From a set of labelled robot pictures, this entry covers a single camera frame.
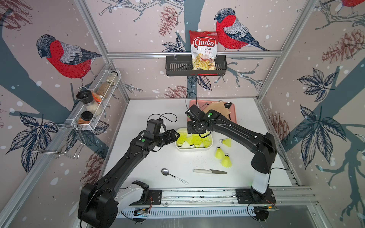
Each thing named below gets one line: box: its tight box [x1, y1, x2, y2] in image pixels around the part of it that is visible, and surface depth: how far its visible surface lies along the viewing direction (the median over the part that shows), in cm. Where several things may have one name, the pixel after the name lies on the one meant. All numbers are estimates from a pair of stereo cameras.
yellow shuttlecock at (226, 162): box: [221, 154, 232, 169], surface depth 87 cm
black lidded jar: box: [76, 86, 94, 106], surface depth 66 cm
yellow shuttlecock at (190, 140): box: [185, 135, 195, 149], surface depth 92 cm
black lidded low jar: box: [77, 110, 94, 124], surface depth 62 cm
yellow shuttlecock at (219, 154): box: [214, 146, 226, 160], surface depth 91 cm
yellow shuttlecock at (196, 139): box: [192, 133, 202, 149], surface depth 90 cm
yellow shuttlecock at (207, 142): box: [202, 135, 213, 148], surface depth 90 cm
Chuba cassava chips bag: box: [189, 30, 219, 71], surface depth 85 cm
